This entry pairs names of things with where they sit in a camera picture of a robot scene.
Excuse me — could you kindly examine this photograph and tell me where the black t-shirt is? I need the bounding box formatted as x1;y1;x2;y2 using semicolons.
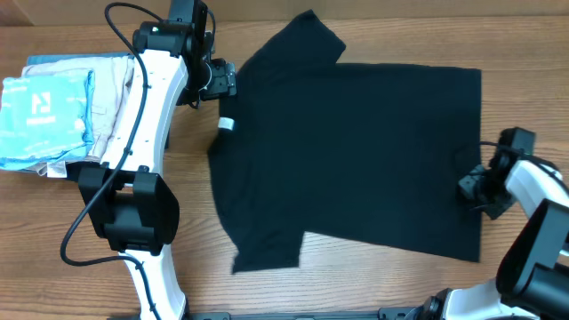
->
208;11;482;272

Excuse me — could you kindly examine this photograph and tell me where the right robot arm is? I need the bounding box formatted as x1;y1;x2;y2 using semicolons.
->
406;127;568;320

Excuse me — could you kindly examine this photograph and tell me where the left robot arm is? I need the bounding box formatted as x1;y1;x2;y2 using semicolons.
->
60;1;236;319

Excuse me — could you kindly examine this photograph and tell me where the beige folded garment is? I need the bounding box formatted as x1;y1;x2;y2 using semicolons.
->
21;56;134;163

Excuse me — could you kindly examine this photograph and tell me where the black folded garment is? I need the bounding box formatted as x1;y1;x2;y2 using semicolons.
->
65;133;170;185

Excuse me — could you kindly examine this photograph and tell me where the light blue folded printed shirt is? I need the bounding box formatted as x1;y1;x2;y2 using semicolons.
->
1;68;95;171

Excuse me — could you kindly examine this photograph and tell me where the blue folded garment at bottom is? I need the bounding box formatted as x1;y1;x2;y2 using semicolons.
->
27;52;131;66

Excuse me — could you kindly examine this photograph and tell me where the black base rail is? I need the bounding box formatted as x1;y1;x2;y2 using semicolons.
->
185;307;422;320

